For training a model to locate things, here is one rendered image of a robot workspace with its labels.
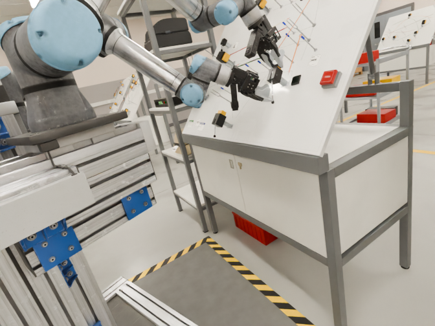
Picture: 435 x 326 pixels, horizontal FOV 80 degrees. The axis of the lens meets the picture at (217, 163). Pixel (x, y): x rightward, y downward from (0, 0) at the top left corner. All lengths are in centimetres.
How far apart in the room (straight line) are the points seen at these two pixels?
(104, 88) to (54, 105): 775
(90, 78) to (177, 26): 649
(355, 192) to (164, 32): 159
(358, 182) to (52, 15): 107
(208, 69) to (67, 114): 55
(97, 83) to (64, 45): 787
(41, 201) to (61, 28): 31
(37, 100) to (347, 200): 104
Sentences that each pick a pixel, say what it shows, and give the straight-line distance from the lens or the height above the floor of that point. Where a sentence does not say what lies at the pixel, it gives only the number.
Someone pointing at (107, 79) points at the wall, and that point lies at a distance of 849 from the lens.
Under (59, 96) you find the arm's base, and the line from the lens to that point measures 71.
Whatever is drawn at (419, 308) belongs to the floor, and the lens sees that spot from 165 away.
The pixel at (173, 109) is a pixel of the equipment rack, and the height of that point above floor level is 104.
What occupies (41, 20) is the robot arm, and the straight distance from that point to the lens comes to 58.
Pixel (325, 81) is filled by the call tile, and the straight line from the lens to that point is 103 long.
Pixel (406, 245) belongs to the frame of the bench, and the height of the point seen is 16.
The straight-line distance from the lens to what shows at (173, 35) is 208.
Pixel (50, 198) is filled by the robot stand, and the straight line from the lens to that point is 56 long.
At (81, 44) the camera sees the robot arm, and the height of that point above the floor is 130.
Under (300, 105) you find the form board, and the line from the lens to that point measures 109.
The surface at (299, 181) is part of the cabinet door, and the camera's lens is 109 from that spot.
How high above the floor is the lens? 119
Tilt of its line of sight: 18 degrees down
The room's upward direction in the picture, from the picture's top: 13 degrees counter-clockwise
